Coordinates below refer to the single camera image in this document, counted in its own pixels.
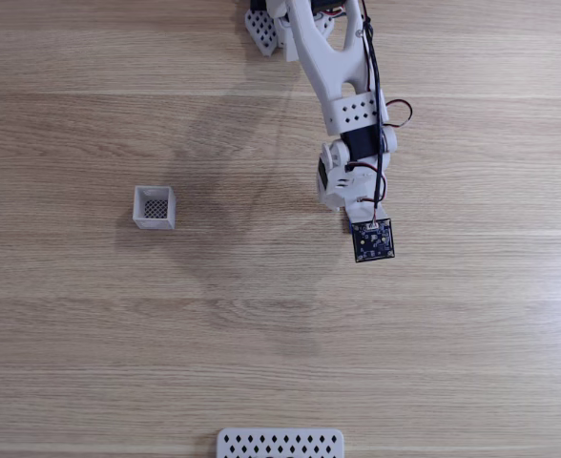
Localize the white perforated plate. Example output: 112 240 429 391
216 427 345 458

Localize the red white black servo cable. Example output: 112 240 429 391
384 98 414 130

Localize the dark blue camera circuit board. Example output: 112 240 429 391
350 218 397 264

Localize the small white lattice crate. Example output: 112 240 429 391
132 184 177 231

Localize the black camera cable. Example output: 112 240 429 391
359 0 390 225

